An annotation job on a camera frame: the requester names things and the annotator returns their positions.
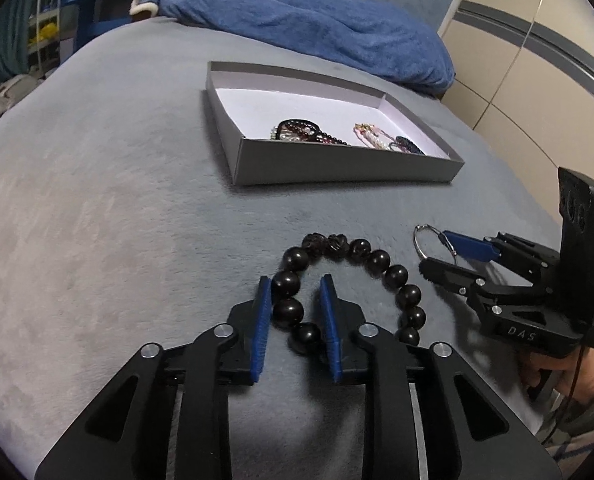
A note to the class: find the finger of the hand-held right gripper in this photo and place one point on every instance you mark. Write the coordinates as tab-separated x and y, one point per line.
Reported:
447	272
469	246

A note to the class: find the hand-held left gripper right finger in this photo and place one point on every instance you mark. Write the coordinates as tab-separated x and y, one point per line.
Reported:
329	325

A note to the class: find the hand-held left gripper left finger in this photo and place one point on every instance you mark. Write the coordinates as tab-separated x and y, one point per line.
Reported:
263	320

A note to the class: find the grey cardboard box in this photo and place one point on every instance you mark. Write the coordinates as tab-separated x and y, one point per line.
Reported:
347	167

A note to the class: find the person's right forearm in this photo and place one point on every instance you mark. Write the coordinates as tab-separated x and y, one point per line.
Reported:
587	425

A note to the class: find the person's right hand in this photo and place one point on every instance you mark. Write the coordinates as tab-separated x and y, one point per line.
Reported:
589	375

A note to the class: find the beige wardrobe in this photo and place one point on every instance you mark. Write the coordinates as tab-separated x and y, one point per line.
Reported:
527	60

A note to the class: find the grey bed cover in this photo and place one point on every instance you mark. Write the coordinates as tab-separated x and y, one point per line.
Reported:
102	210

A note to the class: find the blue blanket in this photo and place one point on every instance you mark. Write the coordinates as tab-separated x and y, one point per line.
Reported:
302	20

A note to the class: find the grey white fabric bundle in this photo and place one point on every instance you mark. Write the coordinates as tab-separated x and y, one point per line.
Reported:
12	95

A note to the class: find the yellow item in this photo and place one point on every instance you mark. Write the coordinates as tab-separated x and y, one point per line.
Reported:
47	31

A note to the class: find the teal curtain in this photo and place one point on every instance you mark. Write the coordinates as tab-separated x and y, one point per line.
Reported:
7	45

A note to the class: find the white shelf cart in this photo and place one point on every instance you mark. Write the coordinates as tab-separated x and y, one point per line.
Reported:
42	5

